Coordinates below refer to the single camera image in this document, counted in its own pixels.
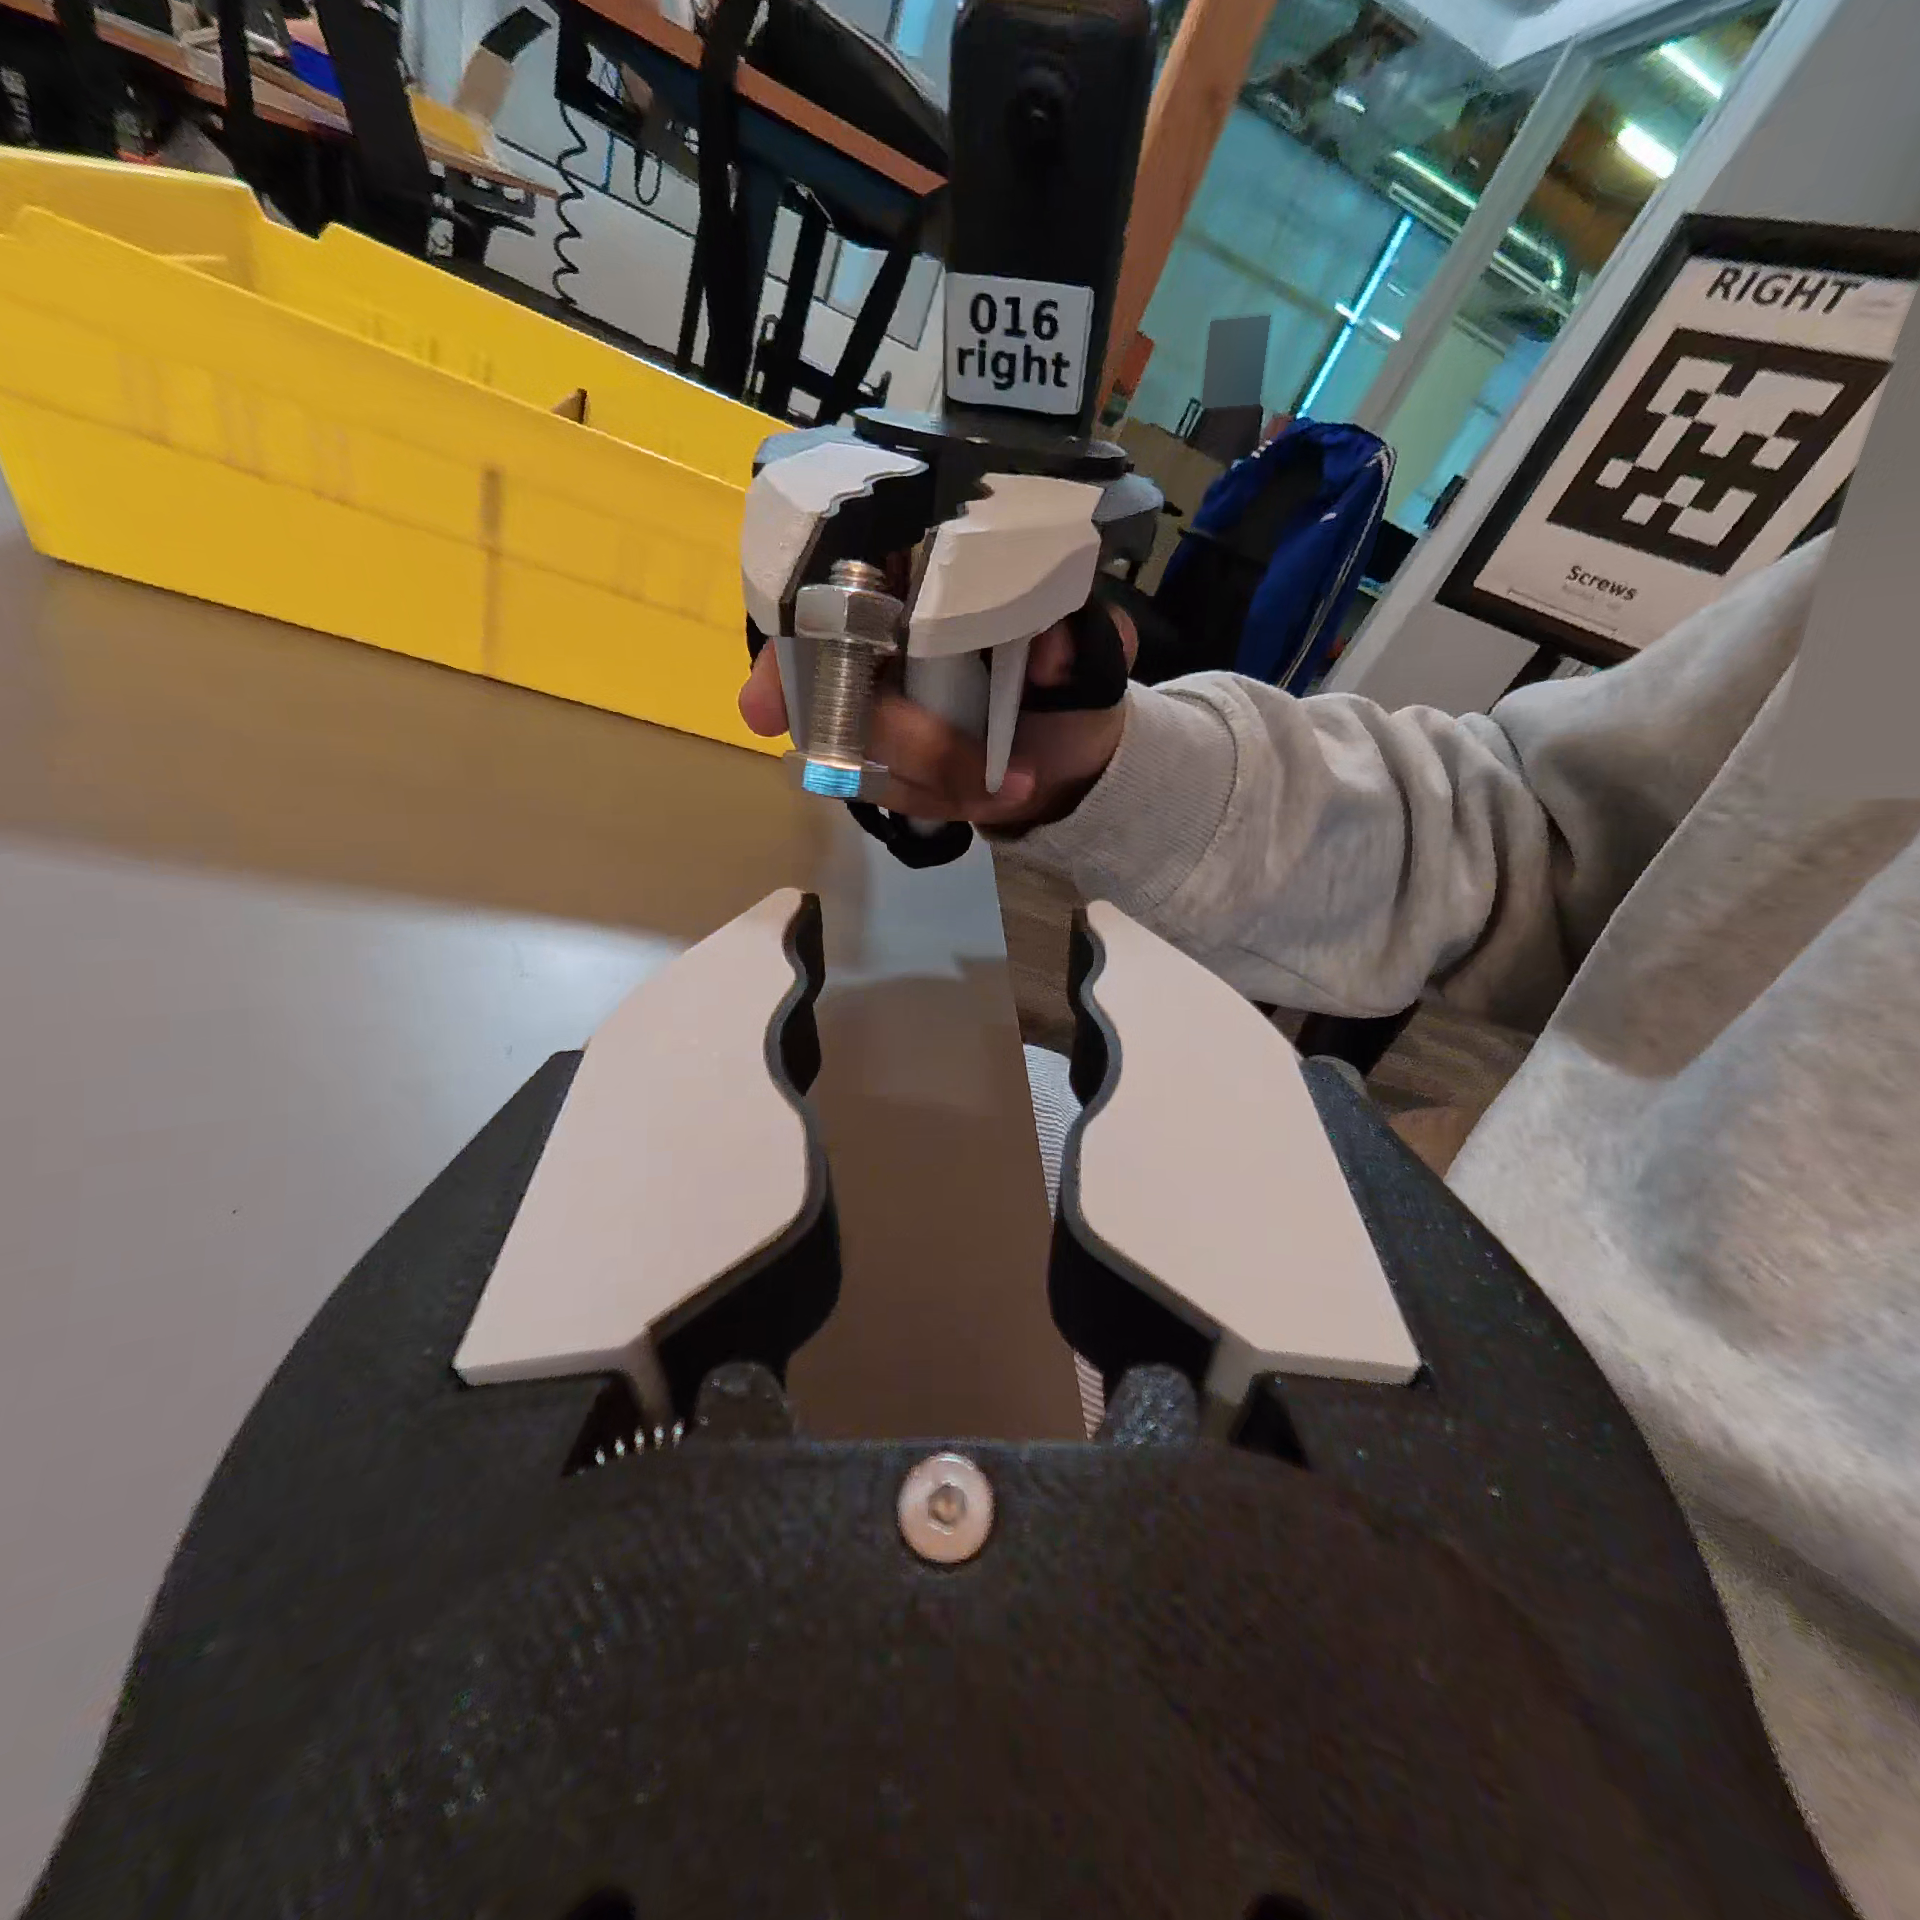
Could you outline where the long wooden office desk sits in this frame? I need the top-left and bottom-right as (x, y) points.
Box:
(0, 0), (559, 265)

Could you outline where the black bag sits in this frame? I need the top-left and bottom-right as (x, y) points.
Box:
(750, 0), (963, 140)

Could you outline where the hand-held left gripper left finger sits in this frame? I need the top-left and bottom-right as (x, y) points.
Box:
(448, 885), (843, 1392)

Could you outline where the wooden post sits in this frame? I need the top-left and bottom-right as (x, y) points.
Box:
(1094, 0), (1277, 430)

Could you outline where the person's right forearm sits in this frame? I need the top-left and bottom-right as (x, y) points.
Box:
(990, 670), (1594, 1043)

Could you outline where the grey desk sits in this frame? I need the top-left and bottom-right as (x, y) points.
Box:
(0, 487), (1086, 1893)

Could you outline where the yellow plastic bin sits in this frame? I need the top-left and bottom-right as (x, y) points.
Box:
(0, 149), (803, 750)

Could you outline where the framed marker sign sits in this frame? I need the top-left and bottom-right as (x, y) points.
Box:
(1436, 216), (1920, 670)

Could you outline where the blue jacket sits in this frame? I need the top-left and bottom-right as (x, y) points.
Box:
(1163, 420), (1401, 692)

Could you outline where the black coiled cable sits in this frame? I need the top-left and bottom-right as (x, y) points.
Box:
(548, 87), (592, 313)

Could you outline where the steel hex bolt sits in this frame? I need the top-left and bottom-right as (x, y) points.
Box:
(782, 558), (902, 801)

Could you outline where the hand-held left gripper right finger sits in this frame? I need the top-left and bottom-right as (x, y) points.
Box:
(1044, 901), (1419, 1403)

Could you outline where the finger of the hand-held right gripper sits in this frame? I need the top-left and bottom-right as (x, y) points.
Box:
(745, 430), (937, 641)
(898, 473), (1112, 795)

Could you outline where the person's grey sweatshirt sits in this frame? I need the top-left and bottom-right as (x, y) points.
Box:
(1441, 534), (1920, 1920)

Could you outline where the wooden top standing desk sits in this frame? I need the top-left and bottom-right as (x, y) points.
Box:
(572, 0), (963, 438)

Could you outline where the person's right hand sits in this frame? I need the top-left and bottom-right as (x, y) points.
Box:
(741, 605), (1130, 841)

